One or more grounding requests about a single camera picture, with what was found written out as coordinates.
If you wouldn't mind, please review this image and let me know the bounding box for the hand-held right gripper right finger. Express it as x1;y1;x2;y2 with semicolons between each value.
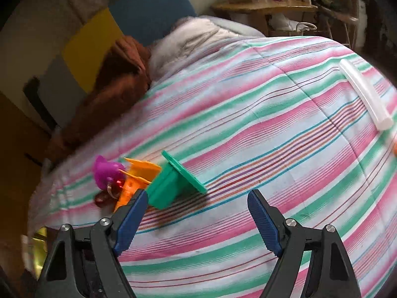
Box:
247;189;362;298

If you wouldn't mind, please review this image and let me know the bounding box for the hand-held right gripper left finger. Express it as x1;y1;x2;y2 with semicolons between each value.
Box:
34;189;149;298

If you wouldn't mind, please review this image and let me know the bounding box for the green toy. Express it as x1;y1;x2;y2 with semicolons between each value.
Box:
147;150;207;210

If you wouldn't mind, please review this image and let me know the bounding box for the orange toy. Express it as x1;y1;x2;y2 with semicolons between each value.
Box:
114;158;162;212

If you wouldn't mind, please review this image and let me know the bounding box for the gold tin box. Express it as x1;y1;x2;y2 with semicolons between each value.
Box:
29;226;48;272

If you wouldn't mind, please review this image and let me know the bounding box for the dark red toy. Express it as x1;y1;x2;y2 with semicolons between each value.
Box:
94;189;114;206

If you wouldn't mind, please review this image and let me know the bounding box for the magenta toy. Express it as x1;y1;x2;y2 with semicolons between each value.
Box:
94;154;125;191

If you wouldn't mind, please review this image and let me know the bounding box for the striped blanket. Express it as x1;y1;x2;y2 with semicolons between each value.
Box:
28;36;397;298

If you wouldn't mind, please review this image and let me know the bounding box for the brown quilt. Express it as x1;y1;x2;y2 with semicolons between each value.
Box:
46;36;152;162

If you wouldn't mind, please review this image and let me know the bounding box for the wooden wardrobe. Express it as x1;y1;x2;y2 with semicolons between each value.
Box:
0;93;56;255

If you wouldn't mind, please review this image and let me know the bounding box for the black rolled mat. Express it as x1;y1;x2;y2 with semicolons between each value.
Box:
23;77;58;131

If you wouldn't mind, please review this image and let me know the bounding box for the white plastic tube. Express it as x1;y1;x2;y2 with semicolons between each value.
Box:
339;58;394;131

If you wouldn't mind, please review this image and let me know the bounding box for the white quilt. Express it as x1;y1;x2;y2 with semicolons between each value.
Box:
149;15;265;81

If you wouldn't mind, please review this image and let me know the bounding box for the white bag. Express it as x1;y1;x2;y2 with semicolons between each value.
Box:
268;15;318;38

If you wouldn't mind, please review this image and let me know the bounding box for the grey yellow blue headboard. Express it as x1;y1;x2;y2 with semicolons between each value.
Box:
40;0;197;128

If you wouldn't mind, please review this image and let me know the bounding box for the wooden shelf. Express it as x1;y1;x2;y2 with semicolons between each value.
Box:
211;0;318;36

